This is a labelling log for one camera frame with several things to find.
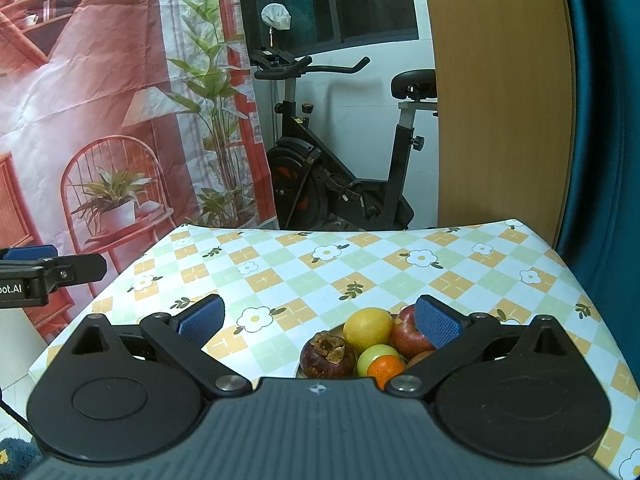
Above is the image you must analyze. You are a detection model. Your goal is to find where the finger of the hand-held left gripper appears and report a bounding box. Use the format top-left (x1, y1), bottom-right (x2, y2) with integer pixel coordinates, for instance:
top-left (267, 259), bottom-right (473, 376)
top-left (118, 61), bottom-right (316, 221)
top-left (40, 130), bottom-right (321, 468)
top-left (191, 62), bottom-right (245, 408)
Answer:
top-left (4, 244), bottom-right (59, 262)
top-left (45, 253), bottom-right (108, 288)

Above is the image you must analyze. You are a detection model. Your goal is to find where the wooden board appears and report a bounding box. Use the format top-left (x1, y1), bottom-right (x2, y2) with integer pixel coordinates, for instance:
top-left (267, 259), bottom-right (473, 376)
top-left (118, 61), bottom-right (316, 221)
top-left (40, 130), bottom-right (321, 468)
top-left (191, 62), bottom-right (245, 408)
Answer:
top-left (419, 0), bottom-right (576, 251)

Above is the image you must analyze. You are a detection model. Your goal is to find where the printed backdrop cloth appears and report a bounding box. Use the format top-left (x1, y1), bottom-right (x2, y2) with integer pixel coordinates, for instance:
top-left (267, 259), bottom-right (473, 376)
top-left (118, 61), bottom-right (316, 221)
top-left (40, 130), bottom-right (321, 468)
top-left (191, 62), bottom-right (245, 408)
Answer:
top-left (0, 0), bottom-right (278, 346)

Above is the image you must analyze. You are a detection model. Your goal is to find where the dark window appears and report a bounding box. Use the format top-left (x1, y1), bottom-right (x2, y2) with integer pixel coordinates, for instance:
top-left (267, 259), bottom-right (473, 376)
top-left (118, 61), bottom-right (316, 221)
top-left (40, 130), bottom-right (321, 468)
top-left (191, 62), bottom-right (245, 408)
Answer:
top-left (236, 0), bottom-right (420, 53)

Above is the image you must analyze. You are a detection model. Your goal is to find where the blue fluffy rug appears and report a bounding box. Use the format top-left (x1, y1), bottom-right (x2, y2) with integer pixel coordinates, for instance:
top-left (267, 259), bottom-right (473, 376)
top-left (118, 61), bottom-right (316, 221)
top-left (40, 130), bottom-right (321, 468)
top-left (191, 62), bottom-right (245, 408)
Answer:
top-left (0, 436), bottom-right (42, 480)

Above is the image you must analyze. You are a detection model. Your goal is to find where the small green apple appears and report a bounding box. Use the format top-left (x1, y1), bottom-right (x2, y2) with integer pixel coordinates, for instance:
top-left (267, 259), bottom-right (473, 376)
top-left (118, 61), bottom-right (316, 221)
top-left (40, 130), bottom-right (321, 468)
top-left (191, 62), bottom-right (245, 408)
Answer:
top-left (357, 344), bottom-right (401, 378)

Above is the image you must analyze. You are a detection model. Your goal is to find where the black exercise bike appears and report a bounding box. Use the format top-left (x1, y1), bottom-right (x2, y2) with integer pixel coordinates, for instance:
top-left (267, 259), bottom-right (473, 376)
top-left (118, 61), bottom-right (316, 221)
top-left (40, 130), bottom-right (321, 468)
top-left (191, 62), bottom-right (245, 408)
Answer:
top-left (250, 47), bottom-right (441, 232)

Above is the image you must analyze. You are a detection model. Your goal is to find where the white hanging cloth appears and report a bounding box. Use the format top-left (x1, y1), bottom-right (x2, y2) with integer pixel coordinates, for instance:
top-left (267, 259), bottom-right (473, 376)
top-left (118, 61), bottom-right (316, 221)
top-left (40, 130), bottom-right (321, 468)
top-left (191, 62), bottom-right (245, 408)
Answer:
top-left (260, 3), bottom-right (292, 32)

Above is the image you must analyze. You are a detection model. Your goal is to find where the dark brown mangosteen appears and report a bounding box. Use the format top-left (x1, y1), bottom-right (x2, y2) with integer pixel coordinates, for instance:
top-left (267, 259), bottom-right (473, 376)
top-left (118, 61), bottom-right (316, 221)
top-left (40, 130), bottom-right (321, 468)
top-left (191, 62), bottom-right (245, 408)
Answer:
top-left (300, 331), bottom-right (357, 380)

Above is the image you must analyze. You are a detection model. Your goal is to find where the checkered floral tablecloth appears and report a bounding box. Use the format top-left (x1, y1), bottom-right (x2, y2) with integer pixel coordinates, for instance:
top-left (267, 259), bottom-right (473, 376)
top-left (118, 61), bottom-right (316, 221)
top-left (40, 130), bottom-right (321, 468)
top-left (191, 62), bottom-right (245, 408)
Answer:
top-left (29, 218), bottom-right (640, 480)

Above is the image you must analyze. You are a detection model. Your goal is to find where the black cable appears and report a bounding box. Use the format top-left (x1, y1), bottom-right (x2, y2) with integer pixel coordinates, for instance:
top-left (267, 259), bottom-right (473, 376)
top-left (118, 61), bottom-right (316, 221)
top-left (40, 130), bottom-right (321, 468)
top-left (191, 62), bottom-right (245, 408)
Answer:
top-left (0, 392), bottom-right (28, 433)

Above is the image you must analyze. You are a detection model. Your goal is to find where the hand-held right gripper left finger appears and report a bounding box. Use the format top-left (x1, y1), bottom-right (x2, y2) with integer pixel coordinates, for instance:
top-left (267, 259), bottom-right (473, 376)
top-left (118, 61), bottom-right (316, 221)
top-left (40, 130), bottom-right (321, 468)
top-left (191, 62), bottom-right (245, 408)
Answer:
top-left (64, 293), bottom-right (254, 395)

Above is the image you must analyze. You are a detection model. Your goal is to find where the bright red apple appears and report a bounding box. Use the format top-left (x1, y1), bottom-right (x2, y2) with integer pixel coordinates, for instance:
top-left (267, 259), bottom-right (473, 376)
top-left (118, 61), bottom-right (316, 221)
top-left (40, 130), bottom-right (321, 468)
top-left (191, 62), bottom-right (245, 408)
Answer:
top-left (391, 305), bottom-right (437, 359)

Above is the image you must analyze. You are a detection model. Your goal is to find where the teal curtain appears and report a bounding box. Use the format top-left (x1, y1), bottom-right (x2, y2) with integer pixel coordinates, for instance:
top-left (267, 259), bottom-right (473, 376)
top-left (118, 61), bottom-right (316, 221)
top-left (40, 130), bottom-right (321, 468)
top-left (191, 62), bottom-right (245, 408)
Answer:
top-left (552, 0), bottom-right (640, 341)

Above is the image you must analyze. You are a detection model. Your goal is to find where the yellow lemon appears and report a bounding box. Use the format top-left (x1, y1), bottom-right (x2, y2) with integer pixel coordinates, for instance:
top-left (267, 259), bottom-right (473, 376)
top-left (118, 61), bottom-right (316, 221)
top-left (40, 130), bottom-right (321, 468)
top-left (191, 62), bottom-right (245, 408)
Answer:
top-left (343, 307), bottom-right (394, 356)

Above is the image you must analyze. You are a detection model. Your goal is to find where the beige round plate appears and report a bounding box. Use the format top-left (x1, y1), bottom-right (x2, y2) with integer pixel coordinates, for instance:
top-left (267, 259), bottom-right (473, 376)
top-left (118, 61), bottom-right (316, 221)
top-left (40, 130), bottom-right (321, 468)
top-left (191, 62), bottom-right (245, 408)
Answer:
top-left (294, 312), bottom-right (401, 381)

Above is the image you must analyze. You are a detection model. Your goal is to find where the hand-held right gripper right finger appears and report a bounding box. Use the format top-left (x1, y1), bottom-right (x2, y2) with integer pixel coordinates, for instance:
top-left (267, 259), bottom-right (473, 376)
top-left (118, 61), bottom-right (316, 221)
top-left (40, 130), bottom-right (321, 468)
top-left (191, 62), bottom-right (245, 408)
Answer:
top-left (384, 294), bottom-right (577, 399)

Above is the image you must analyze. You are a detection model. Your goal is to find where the small orange tangerine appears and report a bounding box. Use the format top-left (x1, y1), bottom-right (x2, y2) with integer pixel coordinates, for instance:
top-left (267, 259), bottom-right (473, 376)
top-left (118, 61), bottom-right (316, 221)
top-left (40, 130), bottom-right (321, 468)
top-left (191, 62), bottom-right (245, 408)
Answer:
top-left (367, 355), bottom-right (405, 391)

